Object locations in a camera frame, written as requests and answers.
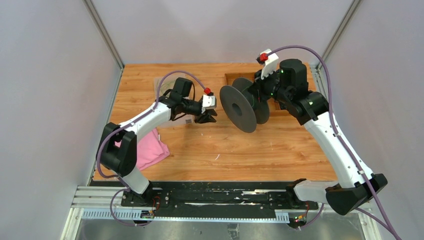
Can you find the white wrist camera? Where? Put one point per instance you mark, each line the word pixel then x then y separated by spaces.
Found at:
pixel 208 100
pixel 269 63

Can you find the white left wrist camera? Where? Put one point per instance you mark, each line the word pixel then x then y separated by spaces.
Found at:
pixel 208 100

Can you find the aluminium frame post right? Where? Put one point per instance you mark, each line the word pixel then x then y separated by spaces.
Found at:
pixel 318 72

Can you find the aluminium frame post left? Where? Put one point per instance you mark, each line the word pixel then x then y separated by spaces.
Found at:
pixel 94 14

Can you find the pink folded cloth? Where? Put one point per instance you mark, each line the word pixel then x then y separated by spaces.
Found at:
pixel 151 150

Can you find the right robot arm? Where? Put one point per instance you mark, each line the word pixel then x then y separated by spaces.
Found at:
pixel 286 82

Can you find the clear plastic box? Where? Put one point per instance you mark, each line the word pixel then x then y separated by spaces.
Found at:
pixel 170 92

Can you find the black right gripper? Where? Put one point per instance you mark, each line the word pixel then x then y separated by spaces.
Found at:
pixel 257 87

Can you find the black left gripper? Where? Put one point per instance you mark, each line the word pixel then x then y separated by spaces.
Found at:
pixel 206 117

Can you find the aluminium frame post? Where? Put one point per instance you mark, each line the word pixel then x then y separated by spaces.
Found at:
pixel 318 72
pixel 94 14

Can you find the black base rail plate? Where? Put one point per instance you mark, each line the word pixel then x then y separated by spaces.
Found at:
pixel 210 201

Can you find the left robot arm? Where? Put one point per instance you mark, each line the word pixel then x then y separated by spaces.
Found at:
pixel 117 149

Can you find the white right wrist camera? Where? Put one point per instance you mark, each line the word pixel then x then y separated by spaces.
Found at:
pixel 269 63

